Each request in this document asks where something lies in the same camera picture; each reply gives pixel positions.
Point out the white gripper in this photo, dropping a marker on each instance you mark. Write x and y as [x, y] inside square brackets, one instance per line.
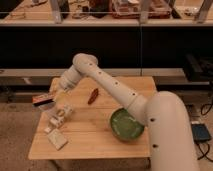
[68, 80]

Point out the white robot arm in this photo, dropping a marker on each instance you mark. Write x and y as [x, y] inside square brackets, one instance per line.
[171, 141]

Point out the white plastic packet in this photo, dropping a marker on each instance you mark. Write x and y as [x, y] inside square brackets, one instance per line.
[61, 116]

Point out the wooden table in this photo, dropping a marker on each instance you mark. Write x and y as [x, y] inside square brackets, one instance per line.
[88, 133]

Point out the small brown object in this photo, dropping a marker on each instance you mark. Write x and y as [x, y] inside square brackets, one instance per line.
[93, 96]

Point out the small white block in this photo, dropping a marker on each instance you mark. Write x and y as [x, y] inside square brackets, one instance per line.
[47, 130]

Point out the green bowl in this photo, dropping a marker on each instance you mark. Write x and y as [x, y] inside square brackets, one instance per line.
[125, 127]

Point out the background shelf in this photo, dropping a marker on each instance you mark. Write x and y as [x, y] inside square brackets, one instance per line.
[106, 13]

